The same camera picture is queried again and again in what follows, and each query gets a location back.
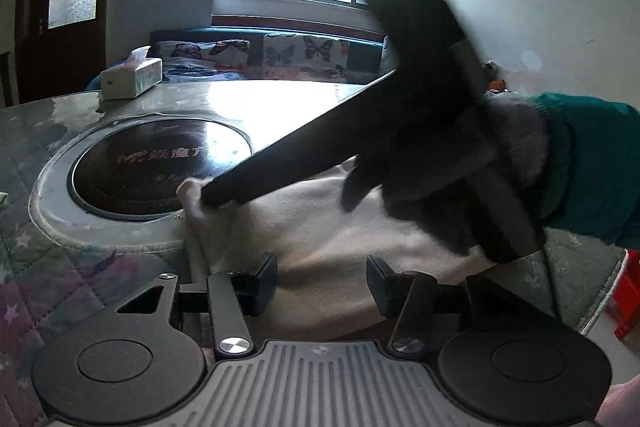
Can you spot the cream long-sleeve garment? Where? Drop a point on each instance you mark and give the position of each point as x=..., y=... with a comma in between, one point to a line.
x=320, y=227

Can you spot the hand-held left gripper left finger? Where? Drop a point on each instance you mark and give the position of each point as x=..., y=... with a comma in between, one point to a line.
x=265, y=282

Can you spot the grey quilted star table cover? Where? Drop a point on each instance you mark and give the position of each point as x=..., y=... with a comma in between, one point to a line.
x=40, y=267

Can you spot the teal sofa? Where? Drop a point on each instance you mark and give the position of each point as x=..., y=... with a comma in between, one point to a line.
x=256, y=41

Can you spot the person's right hand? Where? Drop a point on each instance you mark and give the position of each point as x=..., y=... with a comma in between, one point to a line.
x=520, y=129

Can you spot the butterfly print cushion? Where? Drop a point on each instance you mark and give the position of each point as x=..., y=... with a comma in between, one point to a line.
x=200, y=57
x=310, y=54

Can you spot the white tissue box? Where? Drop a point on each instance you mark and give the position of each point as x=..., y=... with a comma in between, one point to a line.
x=135, y=79

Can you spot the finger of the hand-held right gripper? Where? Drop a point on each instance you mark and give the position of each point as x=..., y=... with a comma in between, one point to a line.
x=300, y=152

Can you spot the black round induction cooktop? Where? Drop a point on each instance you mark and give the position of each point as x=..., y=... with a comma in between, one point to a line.
x=140, y=157

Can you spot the person's right forearm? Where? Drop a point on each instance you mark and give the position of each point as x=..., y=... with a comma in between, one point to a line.
x=595, y=157

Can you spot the red plastic stool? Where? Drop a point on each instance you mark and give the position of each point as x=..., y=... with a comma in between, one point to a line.
x=630, y=297

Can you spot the dark wooden glass-panel door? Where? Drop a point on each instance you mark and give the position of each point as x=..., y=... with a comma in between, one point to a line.
x=70, y=57

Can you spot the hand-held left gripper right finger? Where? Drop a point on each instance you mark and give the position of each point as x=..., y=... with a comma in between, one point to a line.
x=377, y=282

